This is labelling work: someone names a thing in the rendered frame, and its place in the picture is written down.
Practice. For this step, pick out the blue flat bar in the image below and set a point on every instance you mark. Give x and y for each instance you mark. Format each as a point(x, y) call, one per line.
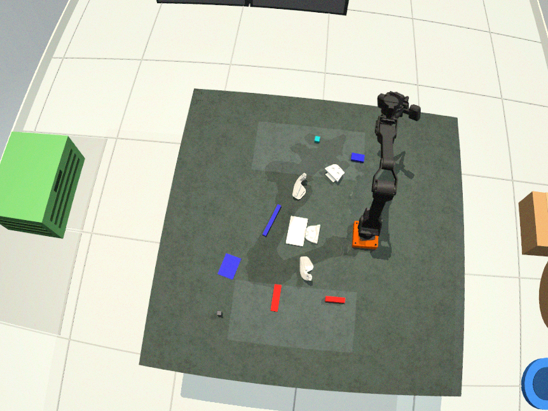
point(271, 220)

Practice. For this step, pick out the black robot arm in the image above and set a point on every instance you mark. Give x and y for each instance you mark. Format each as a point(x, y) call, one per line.
point(383, 191)

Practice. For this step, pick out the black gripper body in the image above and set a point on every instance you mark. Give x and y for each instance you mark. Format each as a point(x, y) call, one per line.
point(413, 111)

